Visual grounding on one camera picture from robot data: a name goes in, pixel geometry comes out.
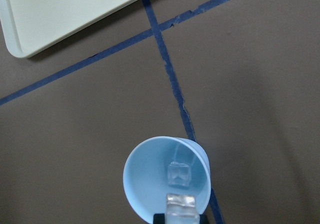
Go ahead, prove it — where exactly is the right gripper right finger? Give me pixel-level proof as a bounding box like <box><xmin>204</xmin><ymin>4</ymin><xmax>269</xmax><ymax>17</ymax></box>
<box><xmin>199</xmin><ymin>214</ymin><xmax>208</xmax><ymax>224</ymax></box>

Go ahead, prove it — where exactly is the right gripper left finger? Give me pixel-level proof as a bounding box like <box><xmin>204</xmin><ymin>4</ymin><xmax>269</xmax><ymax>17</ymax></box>
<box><xmin>152</xmin><ymin>213</ymin><xmax>166</xmax><ymax>224</ymax></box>

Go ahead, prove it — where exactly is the clear ice cube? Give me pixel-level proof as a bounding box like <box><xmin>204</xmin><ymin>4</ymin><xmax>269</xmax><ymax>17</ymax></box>
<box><xmin>164</xmin><ymin>193</ymin><xmax>200</xmax><ymax>224</ymax></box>

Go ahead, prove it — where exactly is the light blue cup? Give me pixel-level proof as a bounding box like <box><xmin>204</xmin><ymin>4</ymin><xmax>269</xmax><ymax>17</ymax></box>
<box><xmin>123</xmin><ymin>136</ymin><xmax>211</xmax><ymax>224</ymax></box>

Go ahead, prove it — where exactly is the ice cube in cup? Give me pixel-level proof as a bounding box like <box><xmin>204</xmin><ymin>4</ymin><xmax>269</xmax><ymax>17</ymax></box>
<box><xmin>167</xmin><ymin>161</ymin><xmax>192</xmax><ymax>188</ymax></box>

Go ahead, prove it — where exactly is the cream bear tray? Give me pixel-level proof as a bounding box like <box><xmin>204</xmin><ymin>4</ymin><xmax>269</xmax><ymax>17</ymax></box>
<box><xmin>0</xmin><ymin>0</ymin><xmax>137</xmax><ymax>58</ymax></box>

